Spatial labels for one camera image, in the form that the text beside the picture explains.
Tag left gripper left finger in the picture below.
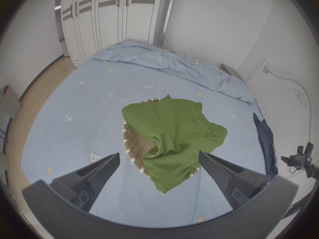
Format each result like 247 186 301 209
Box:
51 152 120 212

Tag bed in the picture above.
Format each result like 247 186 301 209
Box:
20 40 314 225

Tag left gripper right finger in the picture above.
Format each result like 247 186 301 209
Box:
199 150 268 210

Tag grey bedside table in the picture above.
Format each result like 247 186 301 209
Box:
220 63 246 82

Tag dark blue garment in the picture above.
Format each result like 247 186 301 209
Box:
253 112 279 183

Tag white wardrobe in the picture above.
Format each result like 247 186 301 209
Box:
60 0 165 68

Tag grey vertical pipe casing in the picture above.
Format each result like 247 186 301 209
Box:
152 0 178 47

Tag pale low cabinet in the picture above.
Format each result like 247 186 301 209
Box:
0 85 22 124

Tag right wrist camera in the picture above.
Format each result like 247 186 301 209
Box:
297 142 315 159

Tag round woven basket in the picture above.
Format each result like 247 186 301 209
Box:
122 97 203 179

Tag pale blue quilt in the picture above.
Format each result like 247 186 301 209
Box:
93 40 255 104

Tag green shorts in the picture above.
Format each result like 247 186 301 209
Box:
121 94 228 197

